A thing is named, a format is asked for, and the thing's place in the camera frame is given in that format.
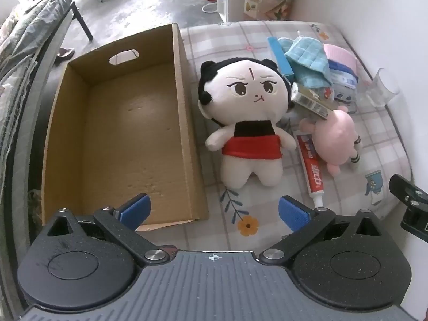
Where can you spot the red white toothpaste tube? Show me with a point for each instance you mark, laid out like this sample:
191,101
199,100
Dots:
312,174

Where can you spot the brown cardboard box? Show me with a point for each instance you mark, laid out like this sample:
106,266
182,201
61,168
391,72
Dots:
117,133

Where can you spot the black metal bed frame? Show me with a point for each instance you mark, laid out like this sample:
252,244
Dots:
50,60

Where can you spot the blue white wipes pack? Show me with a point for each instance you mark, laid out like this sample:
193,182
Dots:
344,75

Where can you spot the checked floral bedsheet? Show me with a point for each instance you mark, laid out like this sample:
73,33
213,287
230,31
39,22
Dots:
234,40

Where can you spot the white plush doll black hair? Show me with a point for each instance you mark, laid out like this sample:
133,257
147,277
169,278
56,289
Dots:
247,87

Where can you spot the golden brown packet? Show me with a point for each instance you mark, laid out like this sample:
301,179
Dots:
309,102

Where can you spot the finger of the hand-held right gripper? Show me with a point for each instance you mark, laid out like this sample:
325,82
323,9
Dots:
409,190

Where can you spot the light blue checked cloth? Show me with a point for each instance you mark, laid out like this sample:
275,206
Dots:
309,53

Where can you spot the grey green blanket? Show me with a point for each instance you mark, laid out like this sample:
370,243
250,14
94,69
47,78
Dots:
36,20

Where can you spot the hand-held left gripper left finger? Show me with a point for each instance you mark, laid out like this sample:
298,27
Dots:
135,210

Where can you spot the clear plastic cup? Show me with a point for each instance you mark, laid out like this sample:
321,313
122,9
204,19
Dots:
381,90

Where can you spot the white tissue pack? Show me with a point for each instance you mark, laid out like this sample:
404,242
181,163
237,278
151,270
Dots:
344,98

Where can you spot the blue white tissue box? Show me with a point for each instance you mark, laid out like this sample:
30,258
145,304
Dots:
280,57

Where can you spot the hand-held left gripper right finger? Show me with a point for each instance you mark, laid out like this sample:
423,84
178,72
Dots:
294,212

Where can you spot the brown slipper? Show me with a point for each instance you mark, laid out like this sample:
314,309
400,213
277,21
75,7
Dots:
63,55

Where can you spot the pink round plush toy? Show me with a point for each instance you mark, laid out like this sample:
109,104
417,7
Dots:
334,133

